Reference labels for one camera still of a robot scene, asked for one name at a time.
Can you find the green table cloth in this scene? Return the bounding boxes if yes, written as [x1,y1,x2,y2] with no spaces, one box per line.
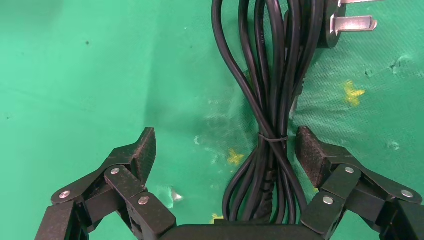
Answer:
[0,0,424,240]

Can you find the black power cable with plug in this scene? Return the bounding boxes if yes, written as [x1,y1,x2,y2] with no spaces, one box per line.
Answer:
[211,0,385,226]

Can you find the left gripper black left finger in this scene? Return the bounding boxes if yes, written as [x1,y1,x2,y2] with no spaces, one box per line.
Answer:
[34,126,177,240]

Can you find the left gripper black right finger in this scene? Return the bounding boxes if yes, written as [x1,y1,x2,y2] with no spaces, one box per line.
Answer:
[294,125,424,240]

